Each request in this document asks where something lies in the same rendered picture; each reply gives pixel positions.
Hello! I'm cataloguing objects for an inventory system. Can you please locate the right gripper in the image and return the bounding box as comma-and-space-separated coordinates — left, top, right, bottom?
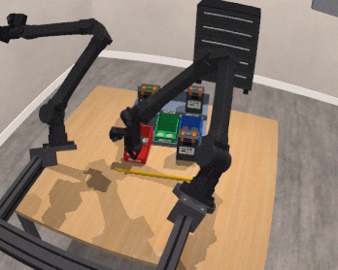
124, 132, 144, 160

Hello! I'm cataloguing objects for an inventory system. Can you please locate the green open bin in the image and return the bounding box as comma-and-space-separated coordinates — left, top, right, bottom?
154, 113, 180, 143

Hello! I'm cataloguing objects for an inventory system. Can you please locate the grey metal shelf rack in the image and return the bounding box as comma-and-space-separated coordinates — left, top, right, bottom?
141, 90, 210, 147

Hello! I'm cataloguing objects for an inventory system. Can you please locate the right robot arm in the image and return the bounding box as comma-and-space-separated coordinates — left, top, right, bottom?
109, 48, 240, 208

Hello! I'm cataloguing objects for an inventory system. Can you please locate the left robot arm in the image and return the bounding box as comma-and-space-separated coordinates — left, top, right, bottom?
1, 13, 113, 147

